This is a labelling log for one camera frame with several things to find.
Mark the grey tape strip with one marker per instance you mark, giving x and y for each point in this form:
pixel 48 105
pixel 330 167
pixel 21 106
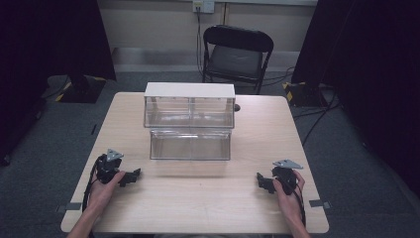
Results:
pixel 71 207
pixel 319 203

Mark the person's left hand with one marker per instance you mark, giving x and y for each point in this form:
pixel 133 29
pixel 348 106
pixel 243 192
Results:
pixel 103 193

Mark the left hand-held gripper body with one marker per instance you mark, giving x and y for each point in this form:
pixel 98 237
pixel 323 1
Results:
pixel 110 163

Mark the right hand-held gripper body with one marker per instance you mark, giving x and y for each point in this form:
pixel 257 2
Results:
pixel 285 173

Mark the white wall outlet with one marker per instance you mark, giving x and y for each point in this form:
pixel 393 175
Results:
pixel 203 5

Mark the dark curtain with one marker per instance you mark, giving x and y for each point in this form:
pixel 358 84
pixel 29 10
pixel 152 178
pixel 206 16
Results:
pixel 49 49
pixel 373 72

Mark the black folding chair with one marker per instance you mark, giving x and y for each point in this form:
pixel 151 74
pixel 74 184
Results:
pixel 236 56

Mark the clear drawer cabinet white top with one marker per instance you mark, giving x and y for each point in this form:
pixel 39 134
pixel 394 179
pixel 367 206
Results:
pixel 189 105

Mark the small dark round object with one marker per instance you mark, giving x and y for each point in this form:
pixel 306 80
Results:
pixel 237 107

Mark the person's right hand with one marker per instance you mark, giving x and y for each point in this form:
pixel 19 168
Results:
pixel 290 205

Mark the clear plastic drawer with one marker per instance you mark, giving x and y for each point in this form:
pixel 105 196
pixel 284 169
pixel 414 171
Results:
pixel 190 145

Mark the black stand base striped tape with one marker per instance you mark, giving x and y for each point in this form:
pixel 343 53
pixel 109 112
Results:
pixel 82 89
pixel 305 94

